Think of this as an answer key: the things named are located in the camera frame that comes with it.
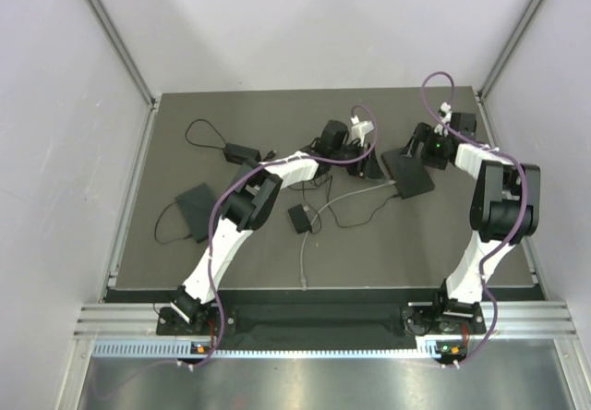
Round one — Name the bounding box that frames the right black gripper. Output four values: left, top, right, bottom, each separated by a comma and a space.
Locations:
399, 123, 452, 170

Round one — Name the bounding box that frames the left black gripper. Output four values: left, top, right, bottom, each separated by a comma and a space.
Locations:
331, 140, 386, 180

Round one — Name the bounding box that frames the grey ethernet cable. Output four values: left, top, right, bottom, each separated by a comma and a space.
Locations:
298, 179, 398, 290

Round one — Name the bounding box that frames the dark grey network switch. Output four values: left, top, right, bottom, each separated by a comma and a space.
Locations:
380, 149, 435, 199

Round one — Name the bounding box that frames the black power brick adapter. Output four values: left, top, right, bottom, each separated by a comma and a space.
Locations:
223, 143, 261, 164

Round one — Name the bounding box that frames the thin black power cord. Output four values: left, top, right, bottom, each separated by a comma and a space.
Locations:
186, 118, 278, 162

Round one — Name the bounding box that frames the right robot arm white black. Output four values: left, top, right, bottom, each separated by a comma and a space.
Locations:
400, 106, 541, 336

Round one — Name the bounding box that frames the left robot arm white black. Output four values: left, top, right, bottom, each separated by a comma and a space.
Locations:
170, 115, 377, 333

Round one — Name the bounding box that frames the flat black box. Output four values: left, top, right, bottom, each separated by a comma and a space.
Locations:
175, 183, 217, 244

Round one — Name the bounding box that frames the thin black adapter cord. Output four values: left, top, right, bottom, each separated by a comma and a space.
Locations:
281, 169, 401, 235

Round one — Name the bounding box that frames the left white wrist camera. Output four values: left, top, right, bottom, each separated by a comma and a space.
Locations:
350, 115, 374, 147

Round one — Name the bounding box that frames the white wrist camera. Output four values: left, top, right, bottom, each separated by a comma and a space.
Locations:
434, 102, 453, 137
350, 115, 374, 147

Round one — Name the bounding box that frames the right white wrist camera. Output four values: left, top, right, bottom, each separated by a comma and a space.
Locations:
434, 102, 453, 137

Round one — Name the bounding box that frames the small black wall adapter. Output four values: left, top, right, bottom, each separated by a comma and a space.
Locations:
288, 204, 312, 235

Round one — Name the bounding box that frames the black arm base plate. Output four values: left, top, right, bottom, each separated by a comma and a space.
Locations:
156, 291, 486, 351

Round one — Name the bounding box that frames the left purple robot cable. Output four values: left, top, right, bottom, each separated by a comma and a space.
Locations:
91, 103, 378, 397

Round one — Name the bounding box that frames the grey slotted cable duct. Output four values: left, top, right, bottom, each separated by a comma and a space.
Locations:
91, 338, 467, 360

